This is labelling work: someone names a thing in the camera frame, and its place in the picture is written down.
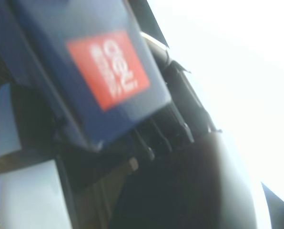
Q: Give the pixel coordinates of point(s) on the blue box with red label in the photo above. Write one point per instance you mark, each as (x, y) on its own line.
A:
(96, 71)

